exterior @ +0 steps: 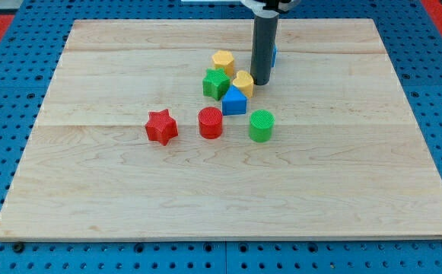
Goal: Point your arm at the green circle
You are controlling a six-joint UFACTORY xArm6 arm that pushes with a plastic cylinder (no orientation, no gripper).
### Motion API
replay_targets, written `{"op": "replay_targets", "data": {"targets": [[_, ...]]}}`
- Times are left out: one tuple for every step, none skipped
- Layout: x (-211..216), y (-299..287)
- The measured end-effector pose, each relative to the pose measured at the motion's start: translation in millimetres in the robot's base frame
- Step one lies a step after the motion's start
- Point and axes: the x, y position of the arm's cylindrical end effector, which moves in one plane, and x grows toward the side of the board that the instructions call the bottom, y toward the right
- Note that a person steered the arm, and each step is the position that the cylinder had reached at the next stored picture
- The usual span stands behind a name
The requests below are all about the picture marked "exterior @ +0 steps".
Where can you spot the green cylinder block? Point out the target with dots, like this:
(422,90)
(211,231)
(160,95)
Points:
(261,125)

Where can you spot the blue block behind tool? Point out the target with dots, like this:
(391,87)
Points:
(274,55)

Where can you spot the yellow heart block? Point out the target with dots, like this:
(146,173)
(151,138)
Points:
(244,82)

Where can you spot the green star block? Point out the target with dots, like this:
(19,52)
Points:
(215,83)

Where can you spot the wooden board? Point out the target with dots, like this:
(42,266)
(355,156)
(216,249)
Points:
(346,160)

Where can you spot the blue triangle block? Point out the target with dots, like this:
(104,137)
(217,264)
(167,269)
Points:
(234,102)

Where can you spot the red star block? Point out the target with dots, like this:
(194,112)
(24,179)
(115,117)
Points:
(161,127)

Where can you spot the yellow hexagon block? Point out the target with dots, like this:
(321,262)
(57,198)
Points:
(223,59)

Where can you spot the red cylinder block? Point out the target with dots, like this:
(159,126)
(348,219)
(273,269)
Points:
(210,122)

